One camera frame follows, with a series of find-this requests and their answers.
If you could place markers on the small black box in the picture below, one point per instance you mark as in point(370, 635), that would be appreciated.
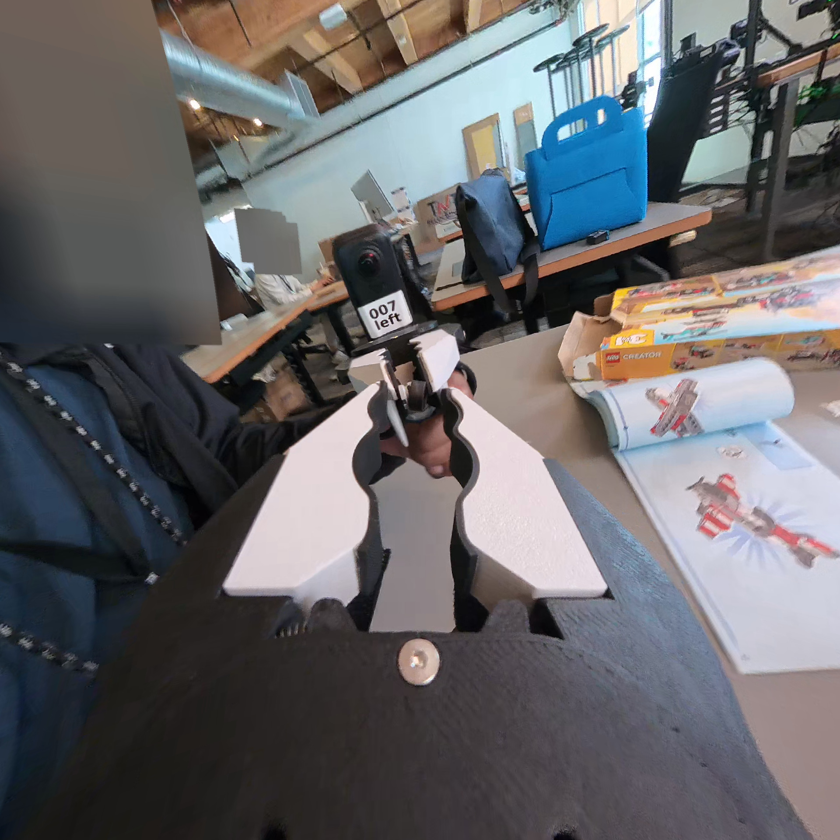
point(597, 237)

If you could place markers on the person's left hand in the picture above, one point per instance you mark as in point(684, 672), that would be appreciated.
point(433, 453)

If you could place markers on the yellow toy brick box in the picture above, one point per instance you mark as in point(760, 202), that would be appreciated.
point(722, 341)

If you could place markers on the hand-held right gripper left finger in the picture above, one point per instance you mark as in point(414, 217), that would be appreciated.
point(302, 525)

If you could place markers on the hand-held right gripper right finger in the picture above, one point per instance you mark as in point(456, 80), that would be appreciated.
point(531, 531)

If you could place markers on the printed cardboard box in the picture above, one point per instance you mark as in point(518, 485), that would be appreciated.
point(436, 216)

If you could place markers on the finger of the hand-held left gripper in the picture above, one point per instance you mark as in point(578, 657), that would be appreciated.
point(374, 374)
point(438, 358)

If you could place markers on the person in dark blue jacket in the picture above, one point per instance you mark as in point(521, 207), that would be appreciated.
point(65, 525)

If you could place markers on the grey table with wooden edge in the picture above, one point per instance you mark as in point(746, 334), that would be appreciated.
point(656, 220)

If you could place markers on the small toy wheel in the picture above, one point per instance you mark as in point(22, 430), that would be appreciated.
point(417, 397)

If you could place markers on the navy shoulder bag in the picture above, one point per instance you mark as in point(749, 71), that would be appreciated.
point(492, 223)

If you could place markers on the person's left forearm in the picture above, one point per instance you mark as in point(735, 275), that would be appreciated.
point(275, 439)

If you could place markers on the black computer monitor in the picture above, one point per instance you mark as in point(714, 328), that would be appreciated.
point(226, 289)

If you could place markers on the wooden top office table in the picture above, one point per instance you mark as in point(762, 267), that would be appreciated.
point(249, 334)

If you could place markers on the grey desk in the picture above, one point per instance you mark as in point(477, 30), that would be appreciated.
point(525, 394)

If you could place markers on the silver ventilation duct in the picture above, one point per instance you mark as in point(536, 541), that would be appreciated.
point(229, 85)

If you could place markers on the blue felt tote bag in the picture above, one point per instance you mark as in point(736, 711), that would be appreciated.
point(584, 190)

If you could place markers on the black equipment rack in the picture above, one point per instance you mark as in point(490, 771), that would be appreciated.
point(778, 164)

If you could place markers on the pale blue instruction booklet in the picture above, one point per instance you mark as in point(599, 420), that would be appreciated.
point(722, 590)

